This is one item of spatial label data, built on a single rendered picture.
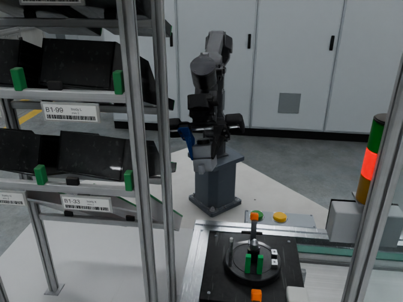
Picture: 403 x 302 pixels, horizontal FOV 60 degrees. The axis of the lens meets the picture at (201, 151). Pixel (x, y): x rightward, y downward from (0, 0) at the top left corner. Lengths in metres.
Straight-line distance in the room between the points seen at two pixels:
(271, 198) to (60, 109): 0.99
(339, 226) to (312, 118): 3.33
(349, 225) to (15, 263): 0.93
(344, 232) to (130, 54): 0.49
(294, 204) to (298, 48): 2.58
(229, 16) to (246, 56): 0.42
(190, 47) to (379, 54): 1.87
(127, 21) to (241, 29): 3.27
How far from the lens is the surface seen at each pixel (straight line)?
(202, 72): 0.80
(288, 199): 1.39
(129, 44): 0.49
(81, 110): 0.54
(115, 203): 0.90
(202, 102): 0.77
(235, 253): 0.93
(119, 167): 0.62
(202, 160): 0.79
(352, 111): 4.05
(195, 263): 0.96
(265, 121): 3.97
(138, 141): 0.53
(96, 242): 1.21
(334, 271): 1.05
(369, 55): 3.93
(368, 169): 0.65
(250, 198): 1.38
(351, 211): 0.70
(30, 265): 1.20
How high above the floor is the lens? 1.62
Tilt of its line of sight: 26 degrees down
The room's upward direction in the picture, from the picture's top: straight up
